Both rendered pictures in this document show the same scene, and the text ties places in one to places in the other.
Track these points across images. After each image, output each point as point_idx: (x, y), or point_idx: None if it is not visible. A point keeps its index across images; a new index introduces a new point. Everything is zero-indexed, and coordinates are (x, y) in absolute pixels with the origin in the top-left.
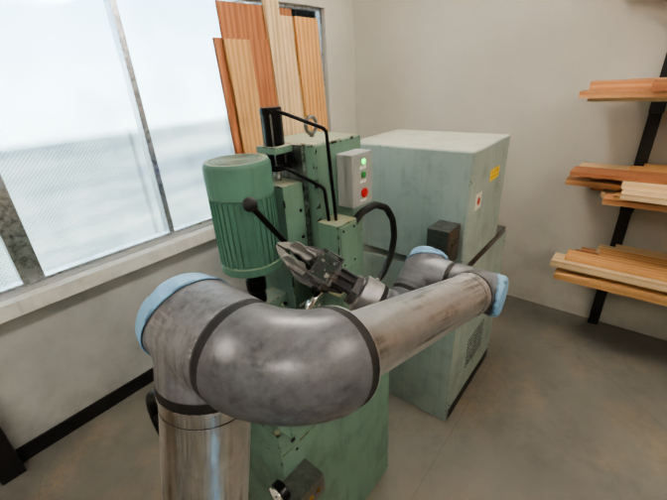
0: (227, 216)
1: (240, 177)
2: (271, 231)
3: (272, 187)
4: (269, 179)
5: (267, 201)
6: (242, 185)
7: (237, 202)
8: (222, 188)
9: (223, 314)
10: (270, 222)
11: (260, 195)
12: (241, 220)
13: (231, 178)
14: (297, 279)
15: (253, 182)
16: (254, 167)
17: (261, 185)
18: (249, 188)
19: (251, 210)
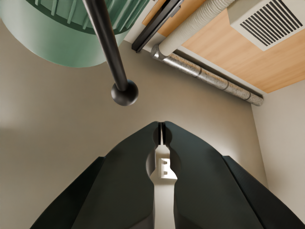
0: (145, 6)
1: (93, 61)
2: (112, 29)
3: (19, 3)
4: (29, 30)
5: (55, 7)
6: (96, 54)
7: (119, 32)
8: (121, 41)
9: None
10: (104, 54)
11: (71, 32)
12: (135, 6)
13: (105, 58)
14: (293, 226)
15: (76, 54)
16: (64, 65)
17: (60, 43)
18: (89, 49)
19: (132, 98)
